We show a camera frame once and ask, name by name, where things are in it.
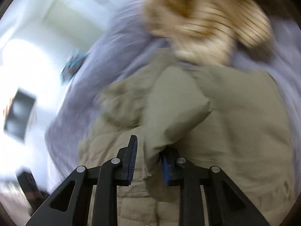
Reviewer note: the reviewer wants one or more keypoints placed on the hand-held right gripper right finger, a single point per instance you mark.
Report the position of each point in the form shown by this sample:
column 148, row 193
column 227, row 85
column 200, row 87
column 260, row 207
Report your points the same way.
column 166, row 167

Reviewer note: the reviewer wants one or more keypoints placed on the beige striped fleece garment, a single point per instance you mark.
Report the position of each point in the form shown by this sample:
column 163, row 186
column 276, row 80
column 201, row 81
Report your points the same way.
column 207, row 21

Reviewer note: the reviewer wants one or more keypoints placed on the dark framed screen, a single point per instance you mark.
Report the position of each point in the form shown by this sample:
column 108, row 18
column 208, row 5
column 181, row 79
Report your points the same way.
column 18, row 116

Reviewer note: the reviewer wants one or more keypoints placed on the dark furniture piece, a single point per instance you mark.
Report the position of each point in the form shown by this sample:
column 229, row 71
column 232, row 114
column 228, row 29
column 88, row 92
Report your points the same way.
column 31, row 188

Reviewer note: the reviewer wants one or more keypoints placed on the khaki puffer jacket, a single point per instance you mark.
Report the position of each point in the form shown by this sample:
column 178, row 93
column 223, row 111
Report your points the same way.
column 235, row 127

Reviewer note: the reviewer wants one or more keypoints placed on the teal patterned cloth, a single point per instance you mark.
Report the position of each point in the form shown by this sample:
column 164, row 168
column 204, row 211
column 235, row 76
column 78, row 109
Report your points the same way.
column 71, row 64

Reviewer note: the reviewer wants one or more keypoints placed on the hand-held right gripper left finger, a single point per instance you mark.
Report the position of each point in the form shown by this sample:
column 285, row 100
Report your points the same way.
column 132, row 161

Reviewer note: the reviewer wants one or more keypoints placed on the purple embossed blanket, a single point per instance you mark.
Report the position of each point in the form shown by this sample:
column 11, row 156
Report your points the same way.
column 103, row 70

